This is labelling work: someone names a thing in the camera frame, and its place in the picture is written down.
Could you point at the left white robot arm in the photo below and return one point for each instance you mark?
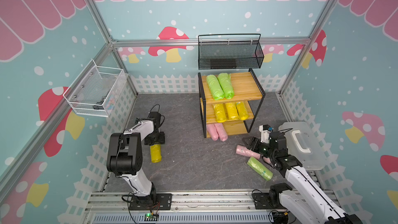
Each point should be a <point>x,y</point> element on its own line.
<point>125,157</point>

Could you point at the wooden three-tier shelf black frame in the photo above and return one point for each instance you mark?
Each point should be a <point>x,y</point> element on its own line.
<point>247,89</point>

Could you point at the pink trash bag roll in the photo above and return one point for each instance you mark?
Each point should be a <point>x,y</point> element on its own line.
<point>212,131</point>
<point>223,136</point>
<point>243,151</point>
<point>266,160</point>

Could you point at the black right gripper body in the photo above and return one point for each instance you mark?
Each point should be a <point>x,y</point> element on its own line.
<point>260,148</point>

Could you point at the white wire mesh basket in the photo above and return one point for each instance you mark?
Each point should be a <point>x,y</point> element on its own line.
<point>96,90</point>

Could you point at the green circuit board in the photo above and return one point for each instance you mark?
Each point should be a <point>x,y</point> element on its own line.
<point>151,217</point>

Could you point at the translucent plastic storage box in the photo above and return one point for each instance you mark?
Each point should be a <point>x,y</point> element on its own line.
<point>302,143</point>

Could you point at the green trash bag roll floor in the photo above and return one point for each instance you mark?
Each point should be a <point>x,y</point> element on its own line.
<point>260,169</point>

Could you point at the yellow trash bag roll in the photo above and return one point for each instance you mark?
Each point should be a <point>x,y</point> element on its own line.
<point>220,113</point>
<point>232,111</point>
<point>242,110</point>
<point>155,152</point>

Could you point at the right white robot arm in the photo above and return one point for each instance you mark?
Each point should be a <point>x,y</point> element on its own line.
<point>302,197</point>

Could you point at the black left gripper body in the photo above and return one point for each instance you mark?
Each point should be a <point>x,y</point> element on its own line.
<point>155,138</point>

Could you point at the black wire mesh basket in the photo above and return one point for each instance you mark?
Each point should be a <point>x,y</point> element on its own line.
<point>229,51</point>

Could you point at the green trash bag roll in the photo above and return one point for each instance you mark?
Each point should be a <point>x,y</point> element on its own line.
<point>215,88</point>
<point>226,85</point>

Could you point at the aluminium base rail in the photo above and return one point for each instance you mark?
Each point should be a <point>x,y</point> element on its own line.
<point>186,207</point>

